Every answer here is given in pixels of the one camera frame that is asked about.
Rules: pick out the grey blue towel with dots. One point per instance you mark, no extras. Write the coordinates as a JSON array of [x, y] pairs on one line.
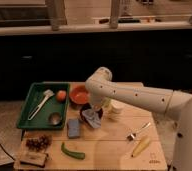
[[92, 118]]

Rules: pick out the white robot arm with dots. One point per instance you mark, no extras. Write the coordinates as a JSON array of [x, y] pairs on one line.
[[176, 105]]

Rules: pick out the orange bowl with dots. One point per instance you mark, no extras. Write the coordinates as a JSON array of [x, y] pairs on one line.
[[79, 95]]

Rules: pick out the purple bowl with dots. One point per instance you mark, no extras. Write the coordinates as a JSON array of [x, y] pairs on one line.
[[86, 107]]

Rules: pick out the light green cup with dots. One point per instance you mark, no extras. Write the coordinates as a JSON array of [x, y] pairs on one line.
[[107, 102]]

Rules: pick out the white stacked cups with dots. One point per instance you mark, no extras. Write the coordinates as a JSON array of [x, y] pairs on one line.
[[116, 107]]

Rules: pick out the orange fruit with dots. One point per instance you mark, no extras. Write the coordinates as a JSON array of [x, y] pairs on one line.
[[61, 95]]

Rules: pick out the blue sponge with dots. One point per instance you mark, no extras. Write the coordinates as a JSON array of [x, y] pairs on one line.
[[73, 126]]

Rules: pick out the white dish brush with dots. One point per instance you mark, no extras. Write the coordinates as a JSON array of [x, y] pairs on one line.
[[47, 95]]

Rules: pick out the small metal cup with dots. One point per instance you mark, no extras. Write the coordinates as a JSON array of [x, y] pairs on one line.
[[54, 118]]

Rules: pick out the green plastic tray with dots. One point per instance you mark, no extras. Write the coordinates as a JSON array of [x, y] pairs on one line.
[[34, 97]]

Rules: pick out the green chili pepper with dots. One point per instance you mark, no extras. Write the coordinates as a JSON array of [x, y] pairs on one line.
[[73, 154]]

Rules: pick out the bunch of dark grapes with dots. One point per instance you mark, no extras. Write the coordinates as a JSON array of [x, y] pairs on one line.
[[40, 143]]

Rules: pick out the small wooden block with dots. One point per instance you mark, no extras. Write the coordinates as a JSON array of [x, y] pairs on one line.
[[33, 158]]

